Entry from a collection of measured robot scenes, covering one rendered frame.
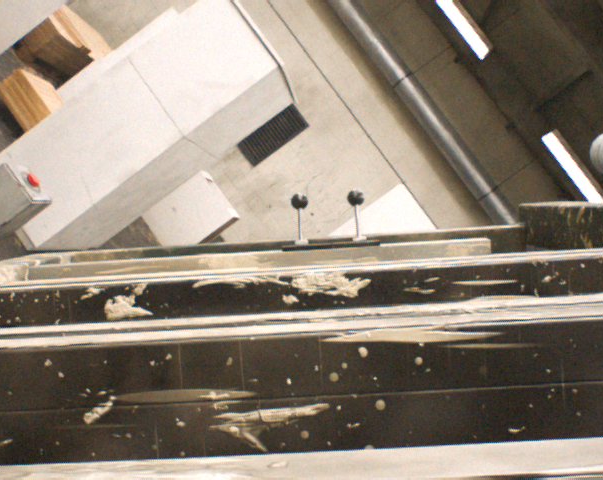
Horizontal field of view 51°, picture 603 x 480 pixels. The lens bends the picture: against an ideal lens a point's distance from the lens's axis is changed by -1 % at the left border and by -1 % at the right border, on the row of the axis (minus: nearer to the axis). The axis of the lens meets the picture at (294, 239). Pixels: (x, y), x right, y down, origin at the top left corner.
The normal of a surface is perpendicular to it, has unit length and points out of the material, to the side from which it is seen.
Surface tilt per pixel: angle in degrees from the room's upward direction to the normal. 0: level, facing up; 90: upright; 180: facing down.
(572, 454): 58
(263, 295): 90
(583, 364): 90
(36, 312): 90
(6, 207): 90
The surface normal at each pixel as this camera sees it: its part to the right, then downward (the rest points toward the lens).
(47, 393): -0.04, 0.06
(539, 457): -0.07, -1.00
